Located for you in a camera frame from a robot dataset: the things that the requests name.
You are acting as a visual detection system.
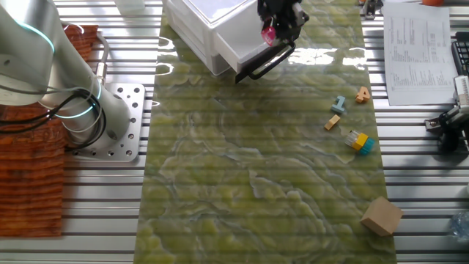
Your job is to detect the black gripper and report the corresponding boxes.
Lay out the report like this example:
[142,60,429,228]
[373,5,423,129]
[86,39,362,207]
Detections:
[256,0,311,47]

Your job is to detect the pink translucent toy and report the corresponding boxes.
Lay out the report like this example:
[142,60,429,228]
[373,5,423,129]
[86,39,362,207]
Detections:
[260,25,277,48]

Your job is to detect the white drawer with black handle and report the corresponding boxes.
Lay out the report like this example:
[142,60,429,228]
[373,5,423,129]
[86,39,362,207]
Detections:
[212,0,298,84]

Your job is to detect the blue number one block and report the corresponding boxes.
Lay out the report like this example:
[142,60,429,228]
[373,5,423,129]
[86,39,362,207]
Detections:
[330,95,347,114]

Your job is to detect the orange number four block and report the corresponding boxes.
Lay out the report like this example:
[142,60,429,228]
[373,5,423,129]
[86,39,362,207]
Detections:
[355,86,372,104]

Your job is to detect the small tan wooden block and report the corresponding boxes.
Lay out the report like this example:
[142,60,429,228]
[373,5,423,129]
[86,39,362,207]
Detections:
[323,114,341,131]

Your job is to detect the clear yellow teal toy bricks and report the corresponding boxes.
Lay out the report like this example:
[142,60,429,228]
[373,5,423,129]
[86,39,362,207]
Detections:
[344,129,376,155]

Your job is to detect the printed paper sheet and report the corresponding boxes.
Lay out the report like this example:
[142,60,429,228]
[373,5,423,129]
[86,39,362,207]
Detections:
[382,2,459,106]

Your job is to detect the green marble pattern mat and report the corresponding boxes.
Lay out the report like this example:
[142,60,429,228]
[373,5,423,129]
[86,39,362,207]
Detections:
[133,0,399,264]

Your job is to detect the black keyboard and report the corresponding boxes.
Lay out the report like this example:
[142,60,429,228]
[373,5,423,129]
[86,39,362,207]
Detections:
[450,32,469,78]

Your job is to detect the black tool at right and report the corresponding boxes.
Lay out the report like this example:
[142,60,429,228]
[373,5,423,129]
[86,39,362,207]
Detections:
[424,75,469,153]

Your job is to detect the large wooden cube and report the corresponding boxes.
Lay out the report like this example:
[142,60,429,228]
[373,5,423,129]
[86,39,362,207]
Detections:
[360,196,405,238]

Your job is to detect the brown wood grain mat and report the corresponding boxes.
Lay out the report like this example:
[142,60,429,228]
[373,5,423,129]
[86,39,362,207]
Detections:
[0,24,99,238]

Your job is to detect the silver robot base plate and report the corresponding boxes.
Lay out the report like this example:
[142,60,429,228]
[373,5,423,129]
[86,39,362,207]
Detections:
[71,82,147,163]

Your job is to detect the grey base cable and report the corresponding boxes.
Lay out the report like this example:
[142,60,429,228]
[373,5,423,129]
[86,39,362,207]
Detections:
[95,32,110,85]

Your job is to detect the black arm base cable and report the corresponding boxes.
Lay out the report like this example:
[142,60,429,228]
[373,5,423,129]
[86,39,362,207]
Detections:
[0,87,108,152]

